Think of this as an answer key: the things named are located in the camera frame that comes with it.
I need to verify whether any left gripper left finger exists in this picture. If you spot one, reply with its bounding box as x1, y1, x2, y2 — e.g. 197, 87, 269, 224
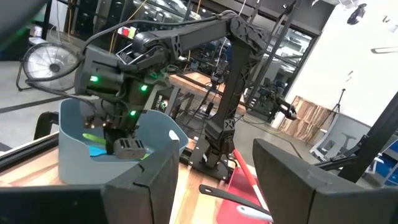
102, 139, 180, 224

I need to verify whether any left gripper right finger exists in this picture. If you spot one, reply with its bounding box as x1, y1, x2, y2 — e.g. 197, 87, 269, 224
252, 138, 398, 224

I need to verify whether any blue silicone spatula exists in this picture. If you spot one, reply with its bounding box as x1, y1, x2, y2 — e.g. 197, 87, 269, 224
89, 146, 109, 157

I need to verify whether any reddish pink plastic bin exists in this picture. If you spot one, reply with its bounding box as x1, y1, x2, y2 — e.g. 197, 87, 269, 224
216, 166, 276, 224

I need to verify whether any black floor fan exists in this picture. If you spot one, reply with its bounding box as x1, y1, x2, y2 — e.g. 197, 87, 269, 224
16, 42, 83, 93

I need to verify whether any background wooden table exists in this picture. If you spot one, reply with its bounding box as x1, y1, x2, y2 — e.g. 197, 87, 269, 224
169, 70, 248, 116

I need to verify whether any black table clamp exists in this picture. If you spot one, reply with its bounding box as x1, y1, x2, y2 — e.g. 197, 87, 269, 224
33, 111, 60, 141

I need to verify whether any green silicone spatula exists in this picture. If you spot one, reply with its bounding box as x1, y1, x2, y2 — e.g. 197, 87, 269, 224
82, 133, 107, 146

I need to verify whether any teal plastic bin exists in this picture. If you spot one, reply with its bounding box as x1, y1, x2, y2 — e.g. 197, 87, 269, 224
58, 98, 190, 185

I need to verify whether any wooden crate stack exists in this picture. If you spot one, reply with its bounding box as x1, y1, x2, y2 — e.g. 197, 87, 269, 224
277, 95, 333, 144

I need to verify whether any black plastic spoon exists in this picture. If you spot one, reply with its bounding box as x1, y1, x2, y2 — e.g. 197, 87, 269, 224
198, 184, 272, 216

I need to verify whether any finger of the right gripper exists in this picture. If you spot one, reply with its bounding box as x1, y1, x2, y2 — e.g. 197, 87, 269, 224
104, 129, 118, 156
113, 138, 147, 160

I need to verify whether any red spoon steel handle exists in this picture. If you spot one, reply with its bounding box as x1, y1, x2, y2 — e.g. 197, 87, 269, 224
232, 148, 269, 212

